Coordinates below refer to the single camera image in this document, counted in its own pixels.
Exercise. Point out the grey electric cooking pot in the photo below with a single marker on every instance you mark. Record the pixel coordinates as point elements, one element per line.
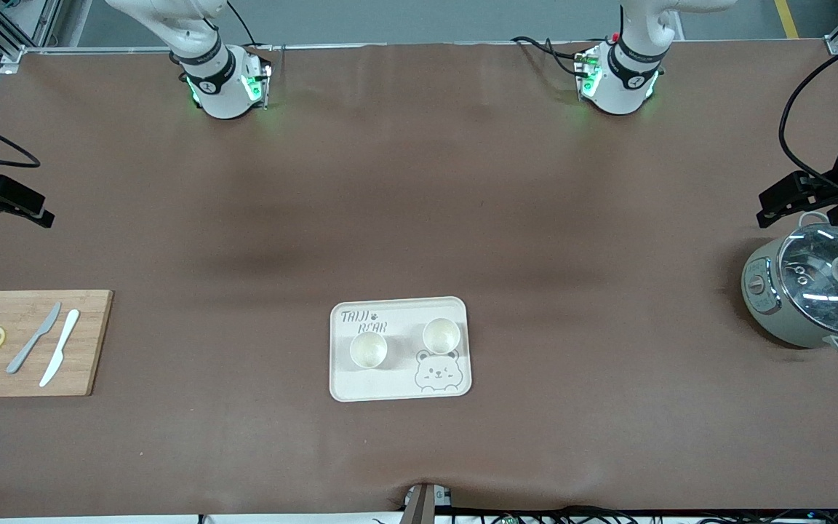
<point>764,306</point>

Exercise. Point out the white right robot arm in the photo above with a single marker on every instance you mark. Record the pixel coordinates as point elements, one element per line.
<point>219,80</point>

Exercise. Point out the bamboo cutting board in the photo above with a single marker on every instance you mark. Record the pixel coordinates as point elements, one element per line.
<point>92,342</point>

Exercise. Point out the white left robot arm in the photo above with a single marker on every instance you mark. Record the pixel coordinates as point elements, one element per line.
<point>619,80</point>

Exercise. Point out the white plastic knife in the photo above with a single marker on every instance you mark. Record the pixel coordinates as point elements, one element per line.
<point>60,346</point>

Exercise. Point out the brown table cover mat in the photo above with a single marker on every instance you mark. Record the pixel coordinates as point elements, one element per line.
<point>419,182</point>

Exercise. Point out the grey plastic knife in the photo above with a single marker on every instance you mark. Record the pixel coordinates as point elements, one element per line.
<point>32,340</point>

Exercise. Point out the white paper cup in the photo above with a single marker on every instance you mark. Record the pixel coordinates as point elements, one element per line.
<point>368,350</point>

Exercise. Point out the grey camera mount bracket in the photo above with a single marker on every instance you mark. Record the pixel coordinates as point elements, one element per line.
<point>423,506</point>

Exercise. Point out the glass pot lid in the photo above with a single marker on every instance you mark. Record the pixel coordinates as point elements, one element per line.
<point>819,280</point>

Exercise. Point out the cream bear print tray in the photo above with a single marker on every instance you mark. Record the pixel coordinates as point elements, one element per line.
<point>397,382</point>

